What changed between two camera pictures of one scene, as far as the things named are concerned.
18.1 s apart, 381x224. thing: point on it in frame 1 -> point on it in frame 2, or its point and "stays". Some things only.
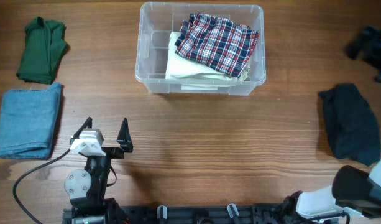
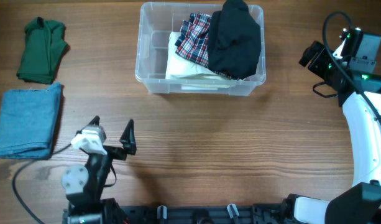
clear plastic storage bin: x=200 y=48 stays
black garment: x=351 y=128 -> x=234 y=40
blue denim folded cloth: x=26 y=123 stays
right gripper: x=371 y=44 -> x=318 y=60
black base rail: x=199 y=214 stays
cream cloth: x=179 y=66 stays
